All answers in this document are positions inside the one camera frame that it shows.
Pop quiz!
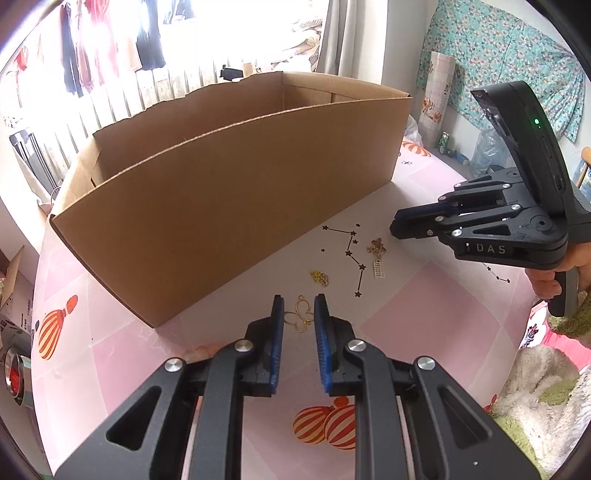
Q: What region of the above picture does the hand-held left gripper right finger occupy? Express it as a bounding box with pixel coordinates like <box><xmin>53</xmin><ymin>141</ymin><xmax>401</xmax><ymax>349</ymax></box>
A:
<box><xmin>314</xmin><ymin>294</ymin><xmax>539</xmax><ymax>480</ymax></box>

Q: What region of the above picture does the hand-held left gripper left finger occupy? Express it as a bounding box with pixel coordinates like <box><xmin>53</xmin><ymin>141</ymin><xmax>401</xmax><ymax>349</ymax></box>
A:
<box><xmin>54</xmin><ymin>294</ymin><xmax>285</xmax><ymax>480</ymax></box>

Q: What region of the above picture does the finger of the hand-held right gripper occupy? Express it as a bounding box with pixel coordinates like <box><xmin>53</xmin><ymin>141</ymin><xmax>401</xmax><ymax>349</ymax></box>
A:
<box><xmin>390</xmin><ymin>208</ymin><xmax>532</xmax><ymax>244</ymax></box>
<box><xmin>394</xmin><ymin>170</ymin><xmax>527</xmax><ymax>220</ymax></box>

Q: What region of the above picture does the gold butterfly pendant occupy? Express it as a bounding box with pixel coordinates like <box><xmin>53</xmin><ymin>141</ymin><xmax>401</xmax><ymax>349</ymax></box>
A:
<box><xmin>284</xmin><ymin>295</ymin><xmax>315</xmax><ymax>331</ymax></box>

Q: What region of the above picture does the large brown cardboard box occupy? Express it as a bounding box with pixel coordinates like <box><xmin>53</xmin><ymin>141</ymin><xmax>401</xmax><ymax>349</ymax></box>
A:
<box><xmin>49</xmin><ymin>71</ymin><xmax>413</xmax><ymax>328</ymax></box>

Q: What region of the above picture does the person's right hand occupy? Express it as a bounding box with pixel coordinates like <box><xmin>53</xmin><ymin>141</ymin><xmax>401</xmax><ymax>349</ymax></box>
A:
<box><xmin>526</xmin><ymin>242</ymin><xmax>591</xmax><ymax>302</ymax></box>

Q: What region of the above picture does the clear plastic bag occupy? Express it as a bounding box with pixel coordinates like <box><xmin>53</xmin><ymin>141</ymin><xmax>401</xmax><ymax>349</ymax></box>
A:
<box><xmin>471</xmin><ymin>127</ymin><xmax>507</xmax><ymax>179</ymax></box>

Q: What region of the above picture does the wooden chair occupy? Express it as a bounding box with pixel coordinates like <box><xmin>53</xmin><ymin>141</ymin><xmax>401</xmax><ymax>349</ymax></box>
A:
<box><xmin>576</xmin><ymin>147</ymin><xmax>591</xmax><ymax>189</ymax></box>

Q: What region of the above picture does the pink balloon print tablecloth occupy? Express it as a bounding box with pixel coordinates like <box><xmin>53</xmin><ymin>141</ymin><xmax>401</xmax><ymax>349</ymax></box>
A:
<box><xmin>30</xmin><ymin>134</ymin><xmax>550</xmax><ymax>480</ymax></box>

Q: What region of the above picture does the teal floral cloth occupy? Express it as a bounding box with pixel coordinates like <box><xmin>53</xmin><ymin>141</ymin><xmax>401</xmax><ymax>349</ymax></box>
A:
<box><xmin>416</xmin><ymin>0</ymin><xmax>585</xmax><ymax>144</ymax></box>

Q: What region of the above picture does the white paper roll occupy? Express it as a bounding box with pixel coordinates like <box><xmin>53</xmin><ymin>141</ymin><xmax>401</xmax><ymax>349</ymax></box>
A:
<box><xmin>418</xmin><ymin>51</ymin><xmax>456</xmax><ymax>148</ymax></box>

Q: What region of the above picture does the grey curtain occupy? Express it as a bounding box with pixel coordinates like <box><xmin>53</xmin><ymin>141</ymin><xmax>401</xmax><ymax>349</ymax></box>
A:
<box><xmin>316</xmin><ymin>0</ymin><xmax>439</xmax><ymax>92</ymax></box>

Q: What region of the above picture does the white green fluffy blanket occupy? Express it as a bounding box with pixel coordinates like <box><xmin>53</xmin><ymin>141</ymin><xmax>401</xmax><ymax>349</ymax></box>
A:
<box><xmin>489</xmin><ymin>295</ymin><xmax>591</xmax><ymax>477</ymax></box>

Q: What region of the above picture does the pile of bedding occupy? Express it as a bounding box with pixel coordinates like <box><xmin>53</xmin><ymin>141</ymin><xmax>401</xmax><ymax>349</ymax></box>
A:
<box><xmin>277</xmin><ymin>18</ymin><xmax>324</xmax><ymax>72</ymax></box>

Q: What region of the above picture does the metal bowl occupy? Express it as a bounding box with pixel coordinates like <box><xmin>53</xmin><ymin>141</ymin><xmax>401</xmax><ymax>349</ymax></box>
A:
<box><xmin>2</xmin><ymin>346</ymin><xmax>34</xmax><ymax>408</ymax></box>

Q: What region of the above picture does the open printed cardboard box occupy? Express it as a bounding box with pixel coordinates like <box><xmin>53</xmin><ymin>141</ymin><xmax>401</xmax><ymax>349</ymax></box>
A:
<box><xmin>0</xmin><ymin>244</ymin><xmax>36</xmax><ymax>352</ymax></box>

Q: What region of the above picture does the metal balcony railing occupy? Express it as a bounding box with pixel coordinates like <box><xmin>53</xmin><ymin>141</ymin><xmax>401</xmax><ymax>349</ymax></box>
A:
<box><xmin>9</xmin><ymin>60</ymin><xmax>278</xmax><ymax>195</ymax></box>

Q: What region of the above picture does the row of hanging clothes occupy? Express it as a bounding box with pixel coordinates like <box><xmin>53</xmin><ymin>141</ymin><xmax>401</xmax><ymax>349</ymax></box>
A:
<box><xmin>14</xmin><ymin>0</ymin><xmax>167</xmax><ymax>99</ymax></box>

